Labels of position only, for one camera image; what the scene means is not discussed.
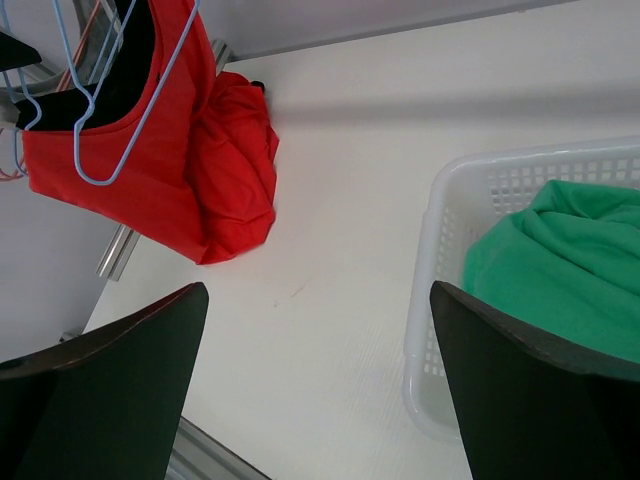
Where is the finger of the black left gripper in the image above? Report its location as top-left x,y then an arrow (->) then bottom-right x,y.
0,31 -> 42,70

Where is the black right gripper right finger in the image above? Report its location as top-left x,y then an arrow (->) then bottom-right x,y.
430,281 -> 639,479

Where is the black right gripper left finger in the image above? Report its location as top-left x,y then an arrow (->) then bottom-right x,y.
1,282 -> 209,479

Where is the blue hanger with red top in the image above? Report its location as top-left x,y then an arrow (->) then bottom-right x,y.
64,0 -> 201,187

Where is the green tank top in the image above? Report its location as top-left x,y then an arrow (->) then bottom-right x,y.
461,180 -> 639,362

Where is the red tank top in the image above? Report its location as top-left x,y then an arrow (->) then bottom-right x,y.
18,1 -> 278,264

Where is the black tank top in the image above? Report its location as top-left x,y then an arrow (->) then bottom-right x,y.
31,1 -> 157,132

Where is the white plastic basket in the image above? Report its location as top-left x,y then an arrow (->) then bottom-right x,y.
402,136 -> 639,446

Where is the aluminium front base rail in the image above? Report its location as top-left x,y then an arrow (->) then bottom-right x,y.
165,417 -> 270,480

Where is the pink wire hanger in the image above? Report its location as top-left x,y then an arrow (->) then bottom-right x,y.
1,3 -> 102,182

